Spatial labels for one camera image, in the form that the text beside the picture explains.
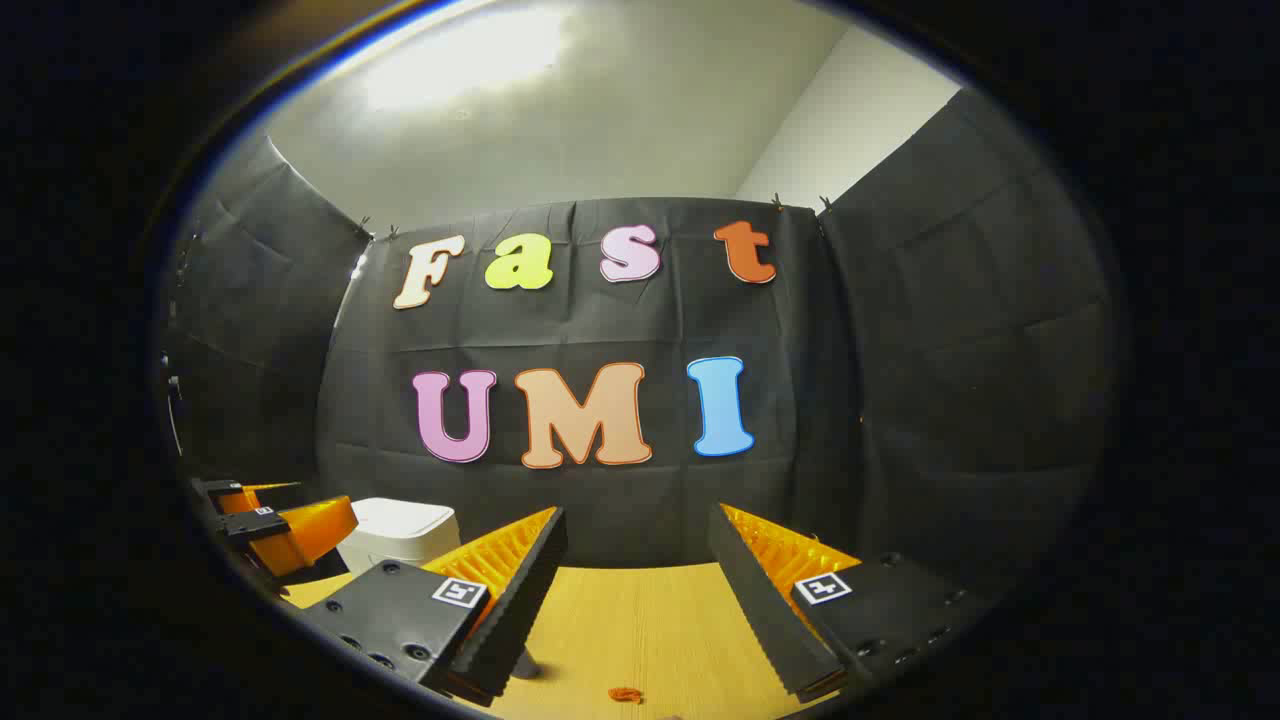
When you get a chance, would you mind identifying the black backdrop cloth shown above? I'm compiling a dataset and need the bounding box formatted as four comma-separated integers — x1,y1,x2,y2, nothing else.
160,88,1126,601

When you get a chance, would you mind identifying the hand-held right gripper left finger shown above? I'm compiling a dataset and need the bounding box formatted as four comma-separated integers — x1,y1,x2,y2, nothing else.
298,505,569,708

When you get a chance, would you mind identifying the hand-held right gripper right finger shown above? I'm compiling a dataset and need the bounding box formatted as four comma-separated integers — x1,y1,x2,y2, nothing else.
708,502,1001,703

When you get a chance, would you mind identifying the white desktop garbage bin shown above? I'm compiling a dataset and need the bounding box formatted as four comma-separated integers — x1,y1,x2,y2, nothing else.
338,497,462,576

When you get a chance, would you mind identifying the wooden desktop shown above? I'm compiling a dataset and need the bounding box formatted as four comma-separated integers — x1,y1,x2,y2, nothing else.
280,562,841,720

